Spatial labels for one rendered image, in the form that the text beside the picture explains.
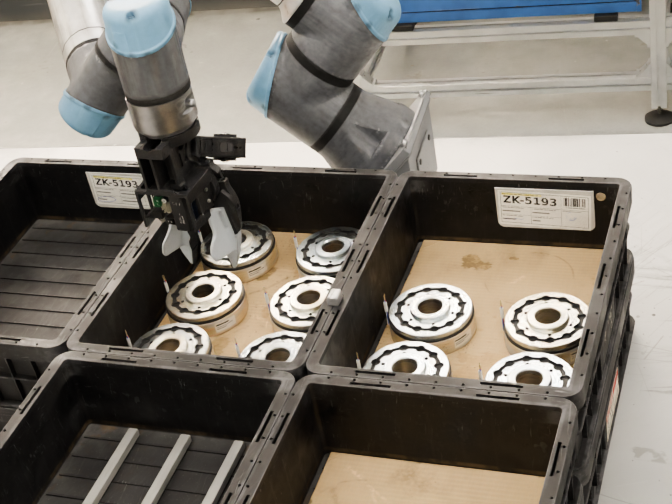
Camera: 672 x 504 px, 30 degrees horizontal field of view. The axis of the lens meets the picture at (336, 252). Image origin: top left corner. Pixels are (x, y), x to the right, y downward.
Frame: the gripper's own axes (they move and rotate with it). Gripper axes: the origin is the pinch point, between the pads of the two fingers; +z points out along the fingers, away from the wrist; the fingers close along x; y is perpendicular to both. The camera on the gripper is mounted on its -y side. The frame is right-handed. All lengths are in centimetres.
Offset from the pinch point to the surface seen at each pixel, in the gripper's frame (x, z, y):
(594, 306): 48.1, -0.1, 2.2
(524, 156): 21, 23, -61
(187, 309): -3.9, 6.9, 3.4
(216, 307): -0.2, 6.8, 2.4
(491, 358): 35.4, 9.8, 1.8
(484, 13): -26, 59, -184
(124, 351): -1.8, -0.2, 19.6
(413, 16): -45, 59, -181
